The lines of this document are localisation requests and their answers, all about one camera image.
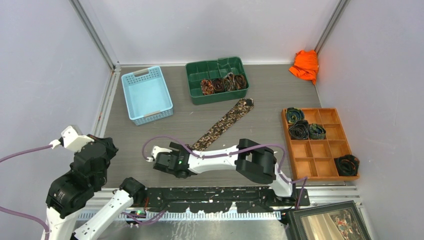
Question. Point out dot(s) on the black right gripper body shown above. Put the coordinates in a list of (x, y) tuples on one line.
[(178, 146)]

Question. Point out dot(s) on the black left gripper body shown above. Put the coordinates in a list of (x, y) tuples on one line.
[(103, 177)]

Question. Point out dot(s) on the brown floral tie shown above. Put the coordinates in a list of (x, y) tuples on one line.
[(239, 110)]

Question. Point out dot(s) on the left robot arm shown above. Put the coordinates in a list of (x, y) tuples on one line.
[(69, 194)]

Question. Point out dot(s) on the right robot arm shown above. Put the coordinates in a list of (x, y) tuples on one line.
[(254, 161)]

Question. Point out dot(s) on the light blue plastic basket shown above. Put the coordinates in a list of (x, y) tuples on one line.
[(146, 95)]

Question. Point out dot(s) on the multicolour rolled tie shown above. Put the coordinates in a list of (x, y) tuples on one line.
[(207, 87)]

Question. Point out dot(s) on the dark red rolled tie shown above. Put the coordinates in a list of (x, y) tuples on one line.
[(218, 85)]

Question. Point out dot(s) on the green divided plastic bin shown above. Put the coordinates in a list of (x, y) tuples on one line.
[(212, 69)]

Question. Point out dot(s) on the orange grey rolled tie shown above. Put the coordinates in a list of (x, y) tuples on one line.
[(229, 83)]

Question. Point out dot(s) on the brown rolled tie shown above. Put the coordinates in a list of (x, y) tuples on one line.
[(240, 82)]

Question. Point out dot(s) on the blue green rolled tie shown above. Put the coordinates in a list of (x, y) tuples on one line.
[(294, 115)]

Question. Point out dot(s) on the dark grey rolled tie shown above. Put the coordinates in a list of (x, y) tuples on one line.
[(299, 130)]

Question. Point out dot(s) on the orange wooden divided tray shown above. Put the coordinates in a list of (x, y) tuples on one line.
[(315, 158)]

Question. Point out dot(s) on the dark teal rolled tie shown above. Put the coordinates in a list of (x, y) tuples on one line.
[(316, 132)]

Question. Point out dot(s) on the orange cloth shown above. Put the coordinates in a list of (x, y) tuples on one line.
[(306, 66)]

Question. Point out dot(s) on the black rolled tie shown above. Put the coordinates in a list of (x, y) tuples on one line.
[(347, 165)]

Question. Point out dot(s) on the framed picture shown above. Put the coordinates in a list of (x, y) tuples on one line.
[(336, 221)]

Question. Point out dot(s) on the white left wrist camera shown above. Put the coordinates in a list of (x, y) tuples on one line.
[(72, 139)]

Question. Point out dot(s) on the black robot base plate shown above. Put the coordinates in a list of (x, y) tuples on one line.
[(248, 199)]

